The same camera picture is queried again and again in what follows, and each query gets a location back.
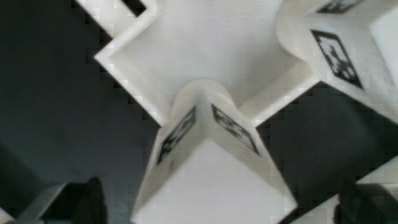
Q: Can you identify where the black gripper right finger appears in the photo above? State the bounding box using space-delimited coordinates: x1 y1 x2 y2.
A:
332 182 398 224

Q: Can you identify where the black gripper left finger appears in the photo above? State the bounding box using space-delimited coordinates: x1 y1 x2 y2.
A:
16 177 108 224

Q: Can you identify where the white small chair post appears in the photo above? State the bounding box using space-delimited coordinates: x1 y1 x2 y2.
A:
132 80 297 224

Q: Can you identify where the white chair seat part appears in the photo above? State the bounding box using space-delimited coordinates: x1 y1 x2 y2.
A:
75 0 318 124

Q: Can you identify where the white chair leg block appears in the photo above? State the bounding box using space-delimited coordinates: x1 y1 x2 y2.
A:
277 0 398 123

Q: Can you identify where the white U-shaped fence frame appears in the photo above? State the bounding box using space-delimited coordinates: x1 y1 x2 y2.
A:
279 158 398 224

